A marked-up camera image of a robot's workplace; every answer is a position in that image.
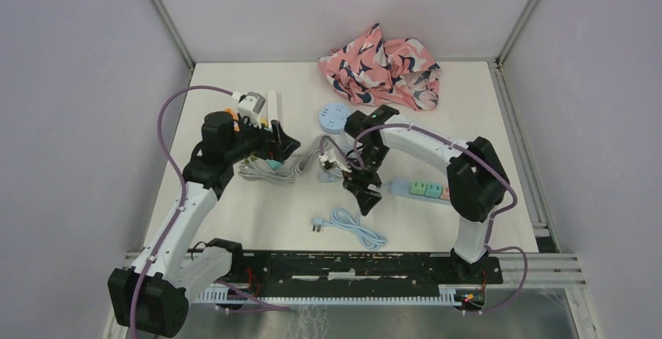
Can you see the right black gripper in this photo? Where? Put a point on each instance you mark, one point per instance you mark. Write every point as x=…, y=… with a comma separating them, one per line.
x=355, y=180

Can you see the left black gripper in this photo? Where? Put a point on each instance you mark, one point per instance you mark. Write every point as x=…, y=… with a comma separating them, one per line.
x=275, y=144

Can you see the teal USB plug adapter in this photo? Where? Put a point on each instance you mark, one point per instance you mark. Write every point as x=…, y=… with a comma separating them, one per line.
x=273, y=164

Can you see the light blue power strip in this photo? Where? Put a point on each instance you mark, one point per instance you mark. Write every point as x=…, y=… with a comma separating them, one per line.
x=400, y=187

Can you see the white power strip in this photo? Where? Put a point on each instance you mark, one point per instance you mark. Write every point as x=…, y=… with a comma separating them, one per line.
x=274, y=108

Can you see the round blue socket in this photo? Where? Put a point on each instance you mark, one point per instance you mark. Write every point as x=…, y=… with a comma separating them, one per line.
x=332, y=118

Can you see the orange power strip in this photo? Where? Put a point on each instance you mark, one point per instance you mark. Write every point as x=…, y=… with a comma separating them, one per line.
x=235, y=117

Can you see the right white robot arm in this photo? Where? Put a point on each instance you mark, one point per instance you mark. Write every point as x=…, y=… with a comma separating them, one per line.
x=475, y=175

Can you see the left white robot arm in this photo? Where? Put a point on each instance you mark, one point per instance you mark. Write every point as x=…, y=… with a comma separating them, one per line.
x=155, y=293

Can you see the green adapter on blue strip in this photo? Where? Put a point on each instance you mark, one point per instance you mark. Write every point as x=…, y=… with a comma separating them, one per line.
x=418, y=188

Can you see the teal adapter on blue strip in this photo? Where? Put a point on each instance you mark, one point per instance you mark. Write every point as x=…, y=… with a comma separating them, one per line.
x=433, y=191

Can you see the pink adapter on blue strip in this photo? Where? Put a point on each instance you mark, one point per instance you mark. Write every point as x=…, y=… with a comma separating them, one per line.
x=445, y=194

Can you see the pink patterned cloth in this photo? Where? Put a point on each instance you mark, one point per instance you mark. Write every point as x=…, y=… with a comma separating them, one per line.
x=371, y=70

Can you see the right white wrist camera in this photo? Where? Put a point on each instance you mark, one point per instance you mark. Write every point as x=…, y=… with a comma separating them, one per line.
x=328, y=161

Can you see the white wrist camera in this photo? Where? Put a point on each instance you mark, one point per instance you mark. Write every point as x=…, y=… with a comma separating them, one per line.
x=249, y=108
x=328, y=161

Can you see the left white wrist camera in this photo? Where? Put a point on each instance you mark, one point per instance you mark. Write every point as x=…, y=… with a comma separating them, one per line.
x=249, y=108

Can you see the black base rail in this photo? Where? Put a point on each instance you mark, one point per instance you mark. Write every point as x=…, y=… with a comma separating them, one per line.
x=298, y=274

